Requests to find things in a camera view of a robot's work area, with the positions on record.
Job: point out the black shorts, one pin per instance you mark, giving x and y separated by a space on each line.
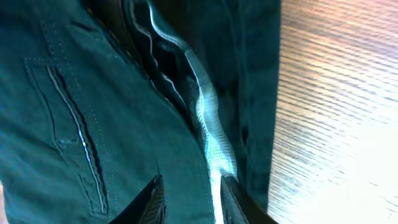
99 97

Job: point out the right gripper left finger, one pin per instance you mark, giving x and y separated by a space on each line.
148 207

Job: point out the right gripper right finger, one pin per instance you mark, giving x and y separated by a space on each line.
238 207

